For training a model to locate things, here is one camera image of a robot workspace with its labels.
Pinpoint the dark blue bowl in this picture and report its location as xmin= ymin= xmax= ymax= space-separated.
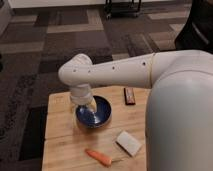
xmin=76 ymin=96 xmax=112 ymax=128

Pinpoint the white sponge block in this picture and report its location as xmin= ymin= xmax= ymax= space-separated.
xmin=116 ymin=131 xmax=142 ymax=157

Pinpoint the black office chair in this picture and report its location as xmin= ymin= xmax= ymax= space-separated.
xmin=175 ymin=0 xmax=213 ymax=54

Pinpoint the orange carrot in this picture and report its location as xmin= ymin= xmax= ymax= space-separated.
xmin=85 ymin=149 xmax=119 ymax=167

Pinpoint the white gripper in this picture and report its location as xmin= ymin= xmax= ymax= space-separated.
xmin=70 ymin=84 xmax=97 ymax=120

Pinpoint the dark brown eraser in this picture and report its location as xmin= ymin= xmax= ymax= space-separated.
xmin=124 ymin=87 xmax=135 ymax=105

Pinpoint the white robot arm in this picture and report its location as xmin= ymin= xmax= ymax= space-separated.
xmin=58 ymin=50 xmax=213 ymax=171

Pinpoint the black wheeled cart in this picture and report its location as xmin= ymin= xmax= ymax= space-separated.
xmin=104 ymin=0 xmax=142 ymax=19

